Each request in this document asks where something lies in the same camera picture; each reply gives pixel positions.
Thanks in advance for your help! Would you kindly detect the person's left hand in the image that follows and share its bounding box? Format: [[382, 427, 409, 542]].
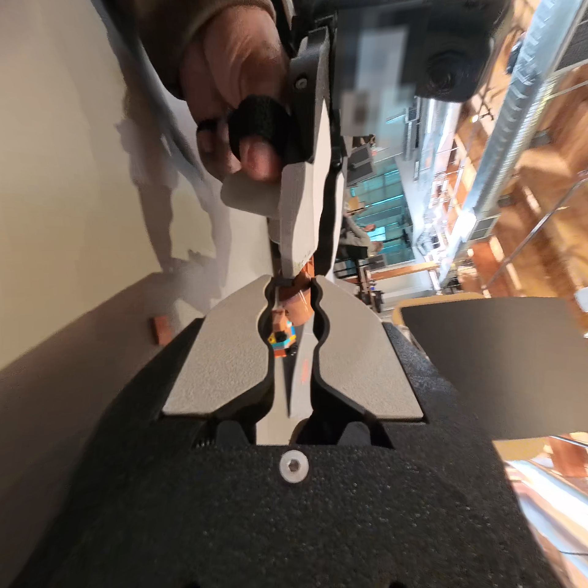
[[179, 7, 292, 182]]

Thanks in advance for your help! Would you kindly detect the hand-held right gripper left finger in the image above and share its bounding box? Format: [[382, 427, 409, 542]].
[[161, 275, 276, 445]]

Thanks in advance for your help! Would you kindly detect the brown grey brick assembly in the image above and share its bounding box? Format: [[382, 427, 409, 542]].
[[274, 257, 318, 328]]

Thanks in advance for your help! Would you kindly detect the small brown tile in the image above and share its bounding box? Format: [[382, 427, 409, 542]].
[[148, 315, 174, 345]]

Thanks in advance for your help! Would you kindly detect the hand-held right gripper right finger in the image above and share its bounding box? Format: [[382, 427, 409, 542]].
[[295, 276, 425, 445]]

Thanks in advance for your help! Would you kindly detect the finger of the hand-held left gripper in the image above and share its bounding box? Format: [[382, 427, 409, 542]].
[[316, 158, 347, 277], [220, 98, 332, 279]]

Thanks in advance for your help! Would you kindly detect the person's left forearm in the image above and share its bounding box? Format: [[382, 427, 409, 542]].
[[92, 0, 278, 99]]

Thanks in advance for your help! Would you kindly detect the silver air duct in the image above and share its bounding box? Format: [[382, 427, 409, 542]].
[[439, 0, 588, 283]]

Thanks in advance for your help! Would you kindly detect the colourful striped brick model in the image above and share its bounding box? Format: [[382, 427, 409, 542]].
[[268, 310, 299, 360]]

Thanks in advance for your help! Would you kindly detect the dark panel with plywood edge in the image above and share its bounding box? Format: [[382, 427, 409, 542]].
[[391, 294, 588, 444]]

